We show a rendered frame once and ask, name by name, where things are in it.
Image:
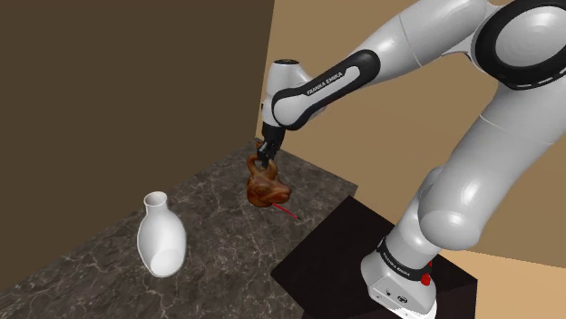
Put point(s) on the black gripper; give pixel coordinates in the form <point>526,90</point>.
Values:
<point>271,136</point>

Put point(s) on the brown animal-head jug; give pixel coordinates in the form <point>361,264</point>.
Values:
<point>265,187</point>

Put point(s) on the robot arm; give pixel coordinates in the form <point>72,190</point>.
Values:
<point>477,176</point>

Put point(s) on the red pen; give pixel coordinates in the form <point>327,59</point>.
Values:
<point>286,212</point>

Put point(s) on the dark robot stand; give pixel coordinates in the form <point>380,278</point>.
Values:
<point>336,260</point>

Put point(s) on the white vase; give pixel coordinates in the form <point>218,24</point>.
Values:
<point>161,238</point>

